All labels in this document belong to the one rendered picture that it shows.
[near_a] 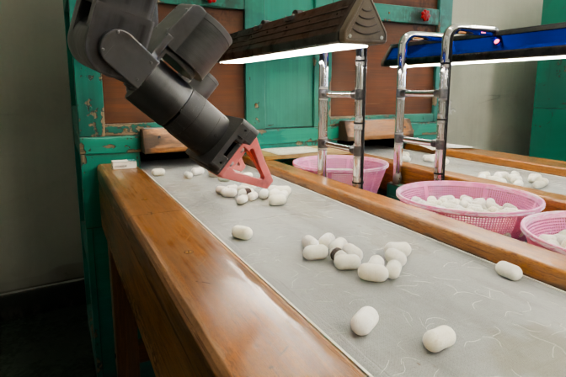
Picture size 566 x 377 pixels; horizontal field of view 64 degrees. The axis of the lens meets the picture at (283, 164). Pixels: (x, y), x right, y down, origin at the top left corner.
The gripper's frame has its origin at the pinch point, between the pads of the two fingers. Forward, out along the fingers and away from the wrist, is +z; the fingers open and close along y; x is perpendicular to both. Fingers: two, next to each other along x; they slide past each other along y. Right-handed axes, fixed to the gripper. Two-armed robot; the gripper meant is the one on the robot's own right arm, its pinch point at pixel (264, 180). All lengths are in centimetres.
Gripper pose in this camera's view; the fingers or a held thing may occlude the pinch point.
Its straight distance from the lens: 58.3
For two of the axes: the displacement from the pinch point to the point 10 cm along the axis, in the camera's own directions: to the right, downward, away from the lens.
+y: -4.5, -1.6, 8.8
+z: 6.7, 5.9, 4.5
